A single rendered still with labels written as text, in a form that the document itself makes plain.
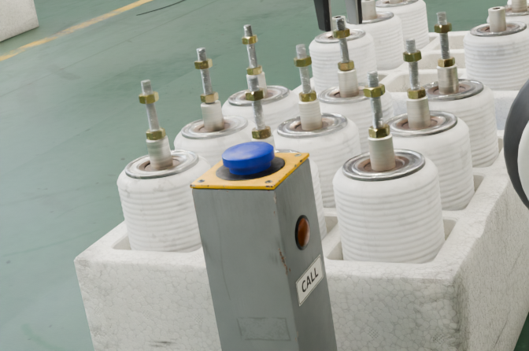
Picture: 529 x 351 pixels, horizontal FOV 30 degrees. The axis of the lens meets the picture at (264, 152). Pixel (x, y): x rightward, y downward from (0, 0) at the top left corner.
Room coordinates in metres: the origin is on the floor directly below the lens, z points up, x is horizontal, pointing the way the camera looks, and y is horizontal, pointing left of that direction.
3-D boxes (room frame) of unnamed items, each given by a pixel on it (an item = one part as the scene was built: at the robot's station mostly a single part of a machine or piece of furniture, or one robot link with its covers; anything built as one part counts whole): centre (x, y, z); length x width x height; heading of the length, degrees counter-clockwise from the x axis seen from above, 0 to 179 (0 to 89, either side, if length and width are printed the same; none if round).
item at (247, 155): (0.71, 0.01, 0.32); 0.04 x 0.04 x 0.02
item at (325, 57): (1.44, -0.14, 0.16); 0.10 x 0.10 x 0.18
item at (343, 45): (1.11, -0.11, 0.30); 0.01 x 0.01 x 0.08
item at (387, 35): (1.54, -0.20, 0.16); 0.10 x 0.10 x 0.18
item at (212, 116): (1.06, 0.05, 0.26); 0.02 x 0.02 x 0.03
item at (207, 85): (1.06, 0.05, 0.30); 0.01 x 0.01 x 0.08
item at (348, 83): (1.11, -0.11, 0.26); 0.02 x 0.02 x 0.03
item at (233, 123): (1.06, 0.05, 0.25); 0.08 x 0.08 x 0.01
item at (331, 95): (1.11, -0.11, 0.25); 0.08 x 0.08 x 0.01
